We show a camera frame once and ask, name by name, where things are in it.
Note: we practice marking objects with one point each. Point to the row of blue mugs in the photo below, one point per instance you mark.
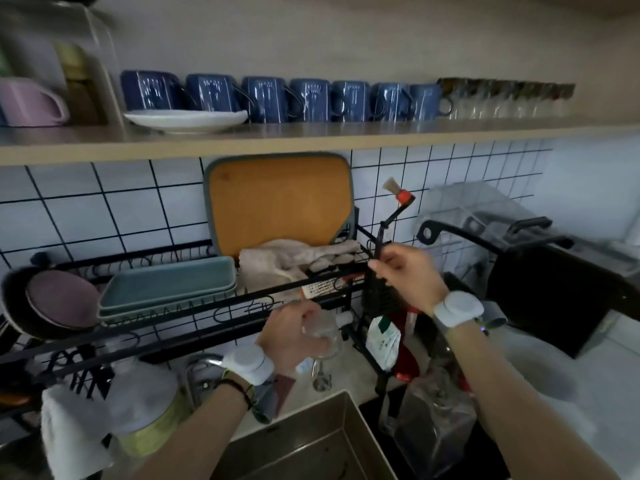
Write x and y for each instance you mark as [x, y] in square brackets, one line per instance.
[280, 97]

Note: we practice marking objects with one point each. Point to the person's right forearm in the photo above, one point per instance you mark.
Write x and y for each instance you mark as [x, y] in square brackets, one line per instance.
[520, 399]

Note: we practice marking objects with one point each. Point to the clear bottle yellow-green label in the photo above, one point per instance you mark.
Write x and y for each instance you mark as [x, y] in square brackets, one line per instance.
[145, 394]

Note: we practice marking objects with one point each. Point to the chrome faucet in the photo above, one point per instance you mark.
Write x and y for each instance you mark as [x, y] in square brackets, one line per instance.
[200, 369]

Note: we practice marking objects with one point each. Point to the white packet green mark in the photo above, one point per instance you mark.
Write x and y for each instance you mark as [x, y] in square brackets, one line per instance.
[384, 343]

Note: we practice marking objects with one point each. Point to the wooden wall shelf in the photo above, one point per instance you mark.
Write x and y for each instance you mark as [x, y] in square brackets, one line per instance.
[320, 137]

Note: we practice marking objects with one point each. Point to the clear plastic box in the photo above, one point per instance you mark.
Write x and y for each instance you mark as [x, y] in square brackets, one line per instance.
[465, 204]

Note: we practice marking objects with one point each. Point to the clear wine glass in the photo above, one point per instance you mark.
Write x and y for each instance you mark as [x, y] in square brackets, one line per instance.
[326, 352]

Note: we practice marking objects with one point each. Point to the person's left forearm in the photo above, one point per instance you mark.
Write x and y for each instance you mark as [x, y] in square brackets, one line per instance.
[200, 434]

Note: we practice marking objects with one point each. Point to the black kitchen appliance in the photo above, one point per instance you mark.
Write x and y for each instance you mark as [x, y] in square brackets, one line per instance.
[550, 289]

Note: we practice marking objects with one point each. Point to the person's right thumb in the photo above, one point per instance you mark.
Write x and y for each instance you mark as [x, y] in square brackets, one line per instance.
[382, 272]

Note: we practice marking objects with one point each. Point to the white plate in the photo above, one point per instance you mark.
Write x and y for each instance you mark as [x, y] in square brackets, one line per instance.
[185, 119]

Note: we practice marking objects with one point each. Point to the grey sponge cloth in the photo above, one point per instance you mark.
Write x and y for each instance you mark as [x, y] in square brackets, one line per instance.
[272, 399]

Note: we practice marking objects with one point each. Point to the black brush with orange collar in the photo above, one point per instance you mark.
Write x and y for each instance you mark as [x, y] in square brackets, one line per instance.
[395, 210]

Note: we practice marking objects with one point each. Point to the clear plastic container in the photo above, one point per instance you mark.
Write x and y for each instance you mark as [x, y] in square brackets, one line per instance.
[65, 44]

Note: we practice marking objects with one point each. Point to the stainless steel sink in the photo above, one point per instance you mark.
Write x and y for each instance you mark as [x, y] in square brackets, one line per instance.
[310, 439]

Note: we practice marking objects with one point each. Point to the pink mug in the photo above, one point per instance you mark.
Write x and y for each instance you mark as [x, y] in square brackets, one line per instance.
[27, 102]

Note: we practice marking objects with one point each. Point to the black pan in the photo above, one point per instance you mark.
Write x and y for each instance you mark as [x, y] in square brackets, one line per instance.
[15, 309]

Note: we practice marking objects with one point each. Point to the black utensil basket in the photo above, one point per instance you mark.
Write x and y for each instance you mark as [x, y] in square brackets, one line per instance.
[380, 297]

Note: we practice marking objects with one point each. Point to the white wrist tracker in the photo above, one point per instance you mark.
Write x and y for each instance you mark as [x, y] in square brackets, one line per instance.
[457, 308]
[248, 363]

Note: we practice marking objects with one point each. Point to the row of clear glasses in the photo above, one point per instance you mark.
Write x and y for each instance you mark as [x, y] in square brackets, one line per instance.
[510, 98]

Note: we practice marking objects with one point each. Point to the white towel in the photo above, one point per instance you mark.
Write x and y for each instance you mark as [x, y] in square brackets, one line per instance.
[75, 429]

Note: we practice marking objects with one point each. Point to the teal rectangular dish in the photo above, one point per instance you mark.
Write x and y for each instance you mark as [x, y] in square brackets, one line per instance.
[150, 313]
[170, 282]

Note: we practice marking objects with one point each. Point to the orange cutting board grey rim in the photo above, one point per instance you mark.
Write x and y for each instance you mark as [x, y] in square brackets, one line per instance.
[280, 199]

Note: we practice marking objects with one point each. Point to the white right wrist tracker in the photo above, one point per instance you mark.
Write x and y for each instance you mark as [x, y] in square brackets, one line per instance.
[457, 308]

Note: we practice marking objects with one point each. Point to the mauve plate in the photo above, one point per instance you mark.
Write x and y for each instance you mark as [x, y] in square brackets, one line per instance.
[62, 299]

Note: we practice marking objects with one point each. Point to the beige cloth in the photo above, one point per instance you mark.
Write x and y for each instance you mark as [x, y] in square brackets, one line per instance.
[280, 267]

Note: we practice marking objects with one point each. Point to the person's right hand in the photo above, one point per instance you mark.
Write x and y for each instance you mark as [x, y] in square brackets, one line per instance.
[412, 279]

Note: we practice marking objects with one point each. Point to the yellow-green box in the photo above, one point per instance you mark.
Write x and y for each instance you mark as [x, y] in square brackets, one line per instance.
[82, 84]

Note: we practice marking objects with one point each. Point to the person's left fingers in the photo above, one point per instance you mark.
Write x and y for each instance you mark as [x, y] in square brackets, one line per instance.
[330, 335]

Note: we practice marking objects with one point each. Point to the red plastic utensil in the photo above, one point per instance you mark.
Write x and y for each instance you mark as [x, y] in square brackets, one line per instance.
[407, 354]

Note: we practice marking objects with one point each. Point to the person's left hand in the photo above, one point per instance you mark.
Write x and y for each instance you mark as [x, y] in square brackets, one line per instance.
[290, 334]

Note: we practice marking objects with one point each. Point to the white left wrist tracker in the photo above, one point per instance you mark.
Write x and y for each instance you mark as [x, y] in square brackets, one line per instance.
[248, 363]

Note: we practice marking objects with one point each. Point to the clear glass carafe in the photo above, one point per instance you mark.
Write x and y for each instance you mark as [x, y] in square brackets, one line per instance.
[435, 419]

